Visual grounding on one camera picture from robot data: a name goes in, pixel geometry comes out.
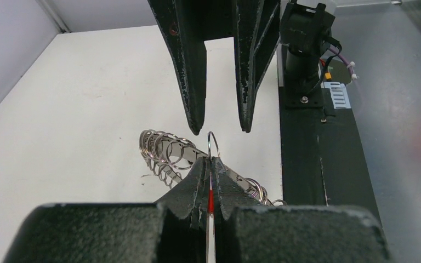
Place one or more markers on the white slotted cable duct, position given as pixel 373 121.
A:
pixel 339 95

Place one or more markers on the aluminium frame rail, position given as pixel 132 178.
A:
pixel 54 15

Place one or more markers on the red key tag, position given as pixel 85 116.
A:
pixel 210 202

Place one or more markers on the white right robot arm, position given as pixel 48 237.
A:
pixel 306 33

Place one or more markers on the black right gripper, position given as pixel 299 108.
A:
pixel 185 25

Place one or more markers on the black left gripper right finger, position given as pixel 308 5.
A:
pixel 248 231

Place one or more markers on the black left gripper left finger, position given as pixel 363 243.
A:
pixel 171 229

